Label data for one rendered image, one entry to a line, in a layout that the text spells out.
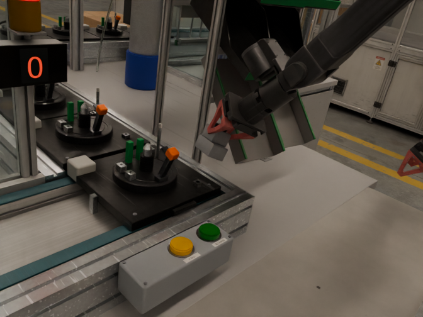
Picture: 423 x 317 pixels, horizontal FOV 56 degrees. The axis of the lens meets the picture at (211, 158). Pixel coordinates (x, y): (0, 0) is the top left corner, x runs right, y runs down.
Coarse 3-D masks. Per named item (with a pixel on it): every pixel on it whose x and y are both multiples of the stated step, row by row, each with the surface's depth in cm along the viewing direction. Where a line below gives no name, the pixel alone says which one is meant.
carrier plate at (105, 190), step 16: (96, 160) 90; (112, 160) 91; (176, 160) 95; (80, 176) 83; (96, 176) 84; (112, 176) 85; (192, 176) 90; (96, 192) 78; (112, 192) 79; (128, 192) 80; (176, 192) 83; (192, 192) 84; (208, 192) 85; (112, 208) 75; (128, 208) 75; (144, 208) 76; (160, 208) 77; (128, 224) 72; (144, 224) 74
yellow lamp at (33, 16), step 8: (8, 0) 64; (16, 0) 63; (8, 8) 64; (16, 8) 63; (24, 8) 64; (32, 8) 64; (40, 8) 66; (16, 16) 64; (24, 16) 64; (32, 16) 65; (40, 16) 67; (16, 24) 65; (24, 24) 65; (32, 24) 65; (40, 24) 67; (32, 32) 66
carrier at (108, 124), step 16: (96, 96) 103; (80, 112) 99; (96, 112) 105; (48, 128) 100; (64, 128) 95; (80, 128) 99; (112, 128) 102; (128, 128) 108; (48, 144) 93; (64, 144) 94; (80, 144) 95; (96, 144) 97; (112, 144) 98; (144, 144) 101; (64, 160) 87
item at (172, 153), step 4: (164, 148) 79; (168, 148) 77; (172, 148) 78; (164, 152) 79; (168, 152) 77; (172, 152) 77; (176, 152) 77; (168, 156) 78; (172, 156) 77; (176, 156) 78; (164, 160) 79; (168, 160) 78; (172, 160) 79; (164, 164) 80; (168, 164) 79; (164, 168) 80; (168, 168) 80; (160, 172) 81; (164, 172) 81; (160, 176) 81; (164, 176) 82
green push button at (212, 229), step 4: (204, 224) 74; (208, 224) 74; (212, 224) 75; (200, 228) 73; (204, 228) 73; (208, 228) 73; (212, 228) 73; (216, 228) 74; (200, 232) 72; (204, 232) 72; (208, 232) 72; (212, 232) 72; (216, 232) 73; (204, 236) 72; (208, 236) 71; (212, 236) 72; (216, 236) 72
